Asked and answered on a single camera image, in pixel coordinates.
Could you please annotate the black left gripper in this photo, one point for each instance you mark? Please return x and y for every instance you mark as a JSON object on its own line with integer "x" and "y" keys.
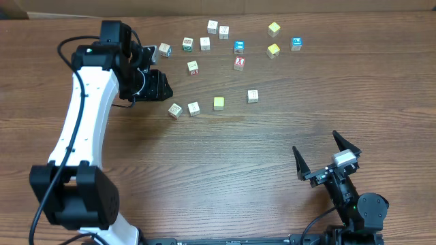
{"x": 158, "y": 87}

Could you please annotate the wooden block red letter U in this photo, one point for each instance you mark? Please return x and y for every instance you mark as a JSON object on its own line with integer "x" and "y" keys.
{"x": 175, "y": 110}

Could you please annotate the wooden block blue letter P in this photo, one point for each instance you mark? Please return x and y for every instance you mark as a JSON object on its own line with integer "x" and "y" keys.
{"x": 296, "y": 44}

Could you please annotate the wooden block car picture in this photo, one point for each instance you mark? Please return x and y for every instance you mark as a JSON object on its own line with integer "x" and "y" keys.
{"x": 165, "y": 50}

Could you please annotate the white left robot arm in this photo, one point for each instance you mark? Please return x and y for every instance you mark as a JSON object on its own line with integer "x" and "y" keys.
{"x": 72, "y": 189}

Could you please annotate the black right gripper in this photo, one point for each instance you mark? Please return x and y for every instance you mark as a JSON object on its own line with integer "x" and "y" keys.
{"x": 324, "y": 171}

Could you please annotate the wooden block yellow top near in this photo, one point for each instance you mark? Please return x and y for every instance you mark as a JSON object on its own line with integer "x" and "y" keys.
{"x": 273, "y": 51}

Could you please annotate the wooden block green letter B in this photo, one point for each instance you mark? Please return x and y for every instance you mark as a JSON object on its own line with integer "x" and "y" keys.
{"x": 187, "y": 44}

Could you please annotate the wooden block blue side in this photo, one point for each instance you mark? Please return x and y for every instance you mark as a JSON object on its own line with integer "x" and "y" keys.
{"x": 205, "y": 43}

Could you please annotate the wooden block umbrella picture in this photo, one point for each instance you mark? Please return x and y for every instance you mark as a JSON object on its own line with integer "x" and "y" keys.
{"x": 223, "y": 32}

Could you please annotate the wooden block red number 13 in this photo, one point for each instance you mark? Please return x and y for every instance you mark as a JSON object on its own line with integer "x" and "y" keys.
{"x": 193, "y": 68}

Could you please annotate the wooden block blue top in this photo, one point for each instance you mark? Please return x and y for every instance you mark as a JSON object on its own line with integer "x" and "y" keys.
{"x": 239, "y": 47}

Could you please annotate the wooden block red top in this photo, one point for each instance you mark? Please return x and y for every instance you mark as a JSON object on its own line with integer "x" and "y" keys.
{"x": 239, "y": 63}

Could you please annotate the cardboard backdrop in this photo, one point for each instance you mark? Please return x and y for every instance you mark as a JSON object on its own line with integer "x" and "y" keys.
{"x": 119, "y": 8}

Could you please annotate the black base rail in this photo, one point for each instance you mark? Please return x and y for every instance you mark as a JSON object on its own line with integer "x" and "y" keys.
{"x": 231, "y": 241}

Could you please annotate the plain wooden block far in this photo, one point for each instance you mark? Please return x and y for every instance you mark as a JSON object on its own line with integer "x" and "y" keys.
{"x": 212, "y": 27}

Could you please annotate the wooden block yellow top far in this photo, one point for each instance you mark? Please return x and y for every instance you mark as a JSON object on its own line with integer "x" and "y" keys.
{"x": 274, "y": 29}

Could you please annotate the wooden block blue letter H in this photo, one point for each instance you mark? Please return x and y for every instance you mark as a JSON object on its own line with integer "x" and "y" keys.
{"x": 194, "y": 108}

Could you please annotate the wooden block yellow letter S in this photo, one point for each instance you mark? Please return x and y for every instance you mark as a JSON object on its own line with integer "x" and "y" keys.
{"x": 218, "y": 103}

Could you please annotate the wooden block letter T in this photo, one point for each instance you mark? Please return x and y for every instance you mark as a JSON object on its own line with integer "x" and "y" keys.
{"x": 252, "y": 96}

